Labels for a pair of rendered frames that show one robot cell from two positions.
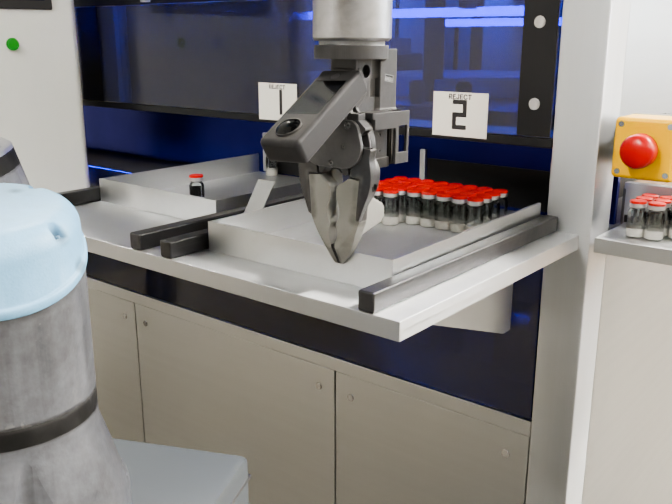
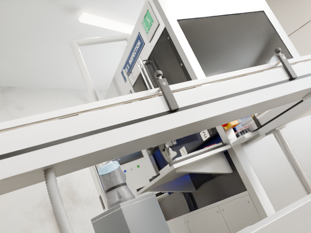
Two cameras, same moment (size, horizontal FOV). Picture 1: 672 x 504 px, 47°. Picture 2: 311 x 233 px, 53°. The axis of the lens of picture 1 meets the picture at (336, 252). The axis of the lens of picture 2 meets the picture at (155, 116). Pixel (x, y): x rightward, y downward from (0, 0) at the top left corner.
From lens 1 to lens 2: 1.23 m
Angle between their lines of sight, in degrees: 39
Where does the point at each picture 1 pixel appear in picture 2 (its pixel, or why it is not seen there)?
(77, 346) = (119, 175)
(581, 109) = not seen: hidden behind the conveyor
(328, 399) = (220, 214)
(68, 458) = (121, 189)
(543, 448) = (251, 195)
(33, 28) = (141, 162)
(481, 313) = (218, 168)
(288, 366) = (211, 211)
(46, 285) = (113, 168)
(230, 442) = not seen: outside the picture
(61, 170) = not seen: hidden behind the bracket
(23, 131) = (145, 183)
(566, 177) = (221, 135)
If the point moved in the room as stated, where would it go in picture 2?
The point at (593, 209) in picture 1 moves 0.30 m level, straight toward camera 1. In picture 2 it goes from (228, 137) to (198, 144)
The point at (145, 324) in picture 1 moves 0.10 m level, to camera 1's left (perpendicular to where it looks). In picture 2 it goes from (187, 222) to (177, 226)
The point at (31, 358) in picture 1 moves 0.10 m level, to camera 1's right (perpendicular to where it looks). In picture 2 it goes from (113, 176) to (128, 168)
